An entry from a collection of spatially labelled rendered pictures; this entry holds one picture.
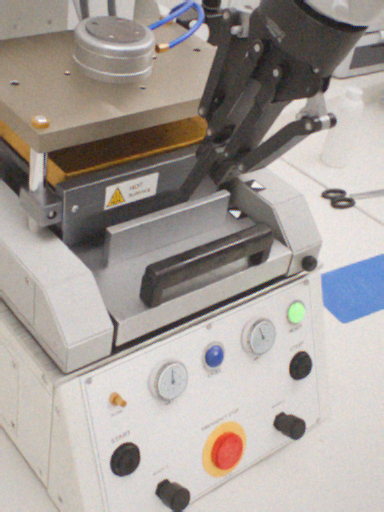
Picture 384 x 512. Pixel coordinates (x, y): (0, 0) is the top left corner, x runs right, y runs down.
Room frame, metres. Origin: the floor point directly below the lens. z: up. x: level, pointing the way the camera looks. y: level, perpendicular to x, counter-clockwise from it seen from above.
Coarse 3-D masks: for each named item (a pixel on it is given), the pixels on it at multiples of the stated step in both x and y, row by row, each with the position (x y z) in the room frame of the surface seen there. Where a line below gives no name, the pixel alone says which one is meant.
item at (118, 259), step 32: (224, 192) 0.69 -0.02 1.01; (128, 224) 0.60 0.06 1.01; (160, 224) 0.62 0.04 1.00; (192, 224) 0.65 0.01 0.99; (224, 224) 0.69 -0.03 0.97; (96, 256) 0.59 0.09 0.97; (128, 256) 0.60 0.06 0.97; (160, 256) 0.61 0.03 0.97; (288, 256) 0.66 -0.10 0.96; (128, 288) 0.55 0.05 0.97; (192, 288) 0.57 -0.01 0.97; (224, 288) 0.60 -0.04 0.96; (128, 320) 0.51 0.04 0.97; (160, 320) 0.54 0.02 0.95
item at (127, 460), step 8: (128, 448) 0.47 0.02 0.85; (136, 448) 0.47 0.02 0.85; (120, 456) 0.46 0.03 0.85; (128, 456) 0.46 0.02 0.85; (136, 456) 0.47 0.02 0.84; (120, 464) 0.45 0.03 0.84; (128, 464) 0.46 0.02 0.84; (136, 464) 0.46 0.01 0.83; (120, 472) 0.45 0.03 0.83; (128, 472) 0.45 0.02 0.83
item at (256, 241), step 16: (256, 224) 0.64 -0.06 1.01; (224, 240) 0.60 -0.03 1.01; (240, 240) 0.61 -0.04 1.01; (256, 240) 0.62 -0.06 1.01; (272, 240) 0.64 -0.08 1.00; (176, 256) 0.56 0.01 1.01; (192, 256) 0.57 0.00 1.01; (208, 256) 0.58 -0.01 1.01; (224, 256) 0.59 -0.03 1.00; (240, 256) 0.60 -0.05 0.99; (256, 256) 0.63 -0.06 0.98; (144, 272) 0.54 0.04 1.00; (160, 272) 0.54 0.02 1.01; (176, 272) 0.55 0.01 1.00; (192, 272) 0.56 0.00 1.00; (144, 288) 0.54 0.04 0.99; (160, 288) 0.54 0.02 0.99
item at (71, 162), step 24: (0, 120) 0.67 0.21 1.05; (192, 120) 0.74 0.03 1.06; (0, 144) 0.67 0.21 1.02; (24, 144) 0.64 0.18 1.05; (96, 144) 0.65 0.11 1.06; (120, 144) 0.66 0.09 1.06; (144, 144) 0.67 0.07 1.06; (168, 144) 0.68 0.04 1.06; (192, 144) 0.69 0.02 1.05; (24, 168) 0.64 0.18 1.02; (48, 168) 0.61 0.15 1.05; (72, 168) 0.60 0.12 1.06; (96, 168) 0.61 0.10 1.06
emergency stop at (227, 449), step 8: (224, 432) 0.54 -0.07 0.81; (232, 432) 0.55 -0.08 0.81; (216, 440) 0.53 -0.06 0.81; (224, 440) 0.53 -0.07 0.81; (232, 440) 0.54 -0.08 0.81; (240, 440) 0.54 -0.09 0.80; (216, 448) 0.52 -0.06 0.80; (224, 448) 0.53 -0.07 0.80; (232, 448) 0.53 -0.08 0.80; (240, 448) 0.54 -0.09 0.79; (216, 456) 0.52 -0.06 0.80; (224, 456) 0.52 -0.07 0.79; (232, 456) 0.53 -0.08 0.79; (240, 456) 0.54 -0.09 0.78; (216, 464) 0.52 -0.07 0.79; (224, 464) 0.52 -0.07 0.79; (232, 464) 0.53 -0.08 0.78
